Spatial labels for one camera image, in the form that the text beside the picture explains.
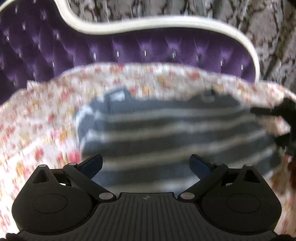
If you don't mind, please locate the grey white striped cardigan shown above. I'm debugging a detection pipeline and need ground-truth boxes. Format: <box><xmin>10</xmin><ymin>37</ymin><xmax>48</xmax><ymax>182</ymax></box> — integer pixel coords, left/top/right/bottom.
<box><xmin>74</xmin><ymin>86</ymin><xmax>282</xmax><ymax>195</ymax></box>

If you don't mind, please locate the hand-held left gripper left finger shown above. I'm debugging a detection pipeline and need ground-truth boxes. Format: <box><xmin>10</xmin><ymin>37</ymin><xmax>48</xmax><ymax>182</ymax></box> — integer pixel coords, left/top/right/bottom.
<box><xmin>24</xmin><ymin>153</ymin><xmax>117</xmax><ymax>202</ymax></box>

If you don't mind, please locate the purple tufted headboard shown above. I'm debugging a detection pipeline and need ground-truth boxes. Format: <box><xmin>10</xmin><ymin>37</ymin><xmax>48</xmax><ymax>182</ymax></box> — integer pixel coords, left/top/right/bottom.
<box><xmin>0</xmin><ymin>0</ymin><xmax>260</xmax><ymax>106</ymax></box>

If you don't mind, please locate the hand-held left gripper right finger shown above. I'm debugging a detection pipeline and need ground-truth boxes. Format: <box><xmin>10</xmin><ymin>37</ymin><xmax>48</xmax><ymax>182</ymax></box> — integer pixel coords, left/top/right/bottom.
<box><xmin>178</xmin><ymin>154</ymin><xmax>270</xmax><ymax>202</ymax></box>

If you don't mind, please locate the grey patterned curtain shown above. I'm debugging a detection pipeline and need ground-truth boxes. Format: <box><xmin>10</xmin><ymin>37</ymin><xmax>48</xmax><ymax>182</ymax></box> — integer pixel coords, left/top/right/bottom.
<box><xmin>67</xmin><ymin>0</ymin><xmax>296</xmax><ymax>99</ymax></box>

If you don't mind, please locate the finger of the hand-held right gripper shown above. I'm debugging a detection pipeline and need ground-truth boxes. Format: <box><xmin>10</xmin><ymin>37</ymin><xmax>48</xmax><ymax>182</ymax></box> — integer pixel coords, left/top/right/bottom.
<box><xmin>275</xmin><ymin>133</ymin><xmax>292</xmax><ymax>150</ymax></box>
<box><xmin>250</xmin><ymin>105</ymin><xmax>279</xmax><ymax>117</ymax></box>

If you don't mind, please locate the floral blanket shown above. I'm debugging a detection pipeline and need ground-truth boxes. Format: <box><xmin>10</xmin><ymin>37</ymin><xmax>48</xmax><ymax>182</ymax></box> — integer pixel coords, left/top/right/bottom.
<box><xmin>0</xmin><ymin>62</ymin><xmax>296</xmax><ymax>239</ymax></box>

